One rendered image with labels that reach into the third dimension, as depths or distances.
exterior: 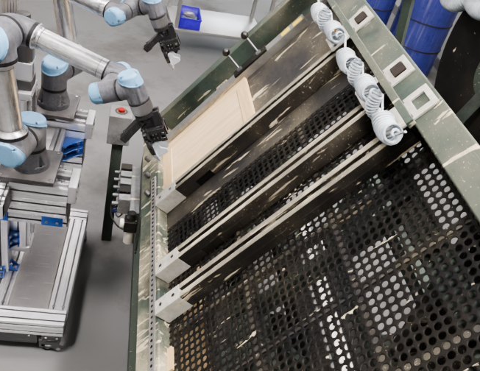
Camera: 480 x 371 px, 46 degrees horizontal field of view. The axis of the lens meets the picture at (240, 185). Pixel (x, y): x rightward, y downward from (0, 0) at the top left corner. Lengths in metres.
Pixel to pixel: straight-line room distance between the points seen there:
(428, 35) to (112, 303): 5.01
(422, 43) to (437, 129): 5.50
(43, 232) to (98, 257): 0.38
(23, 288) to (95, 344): 0.46
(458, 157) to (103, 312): 2.26
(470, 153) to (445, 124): 0.14
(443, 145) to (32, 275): 2.24
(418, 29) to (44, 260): 5.13
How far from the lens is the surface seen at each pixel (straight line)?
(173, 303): 2.02
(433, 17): 6.98
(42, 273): 3.14
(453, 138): 1.54
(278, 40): 2.67
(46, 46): 2.12
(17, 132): 2.19
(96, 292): 3.33
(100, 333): 3.16
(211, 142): 2.55
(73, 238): 3.30
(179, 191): 2.44
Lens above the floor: 2.52
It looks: 36 degrees down
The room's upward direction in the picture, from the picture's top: 16 degrees clockwise
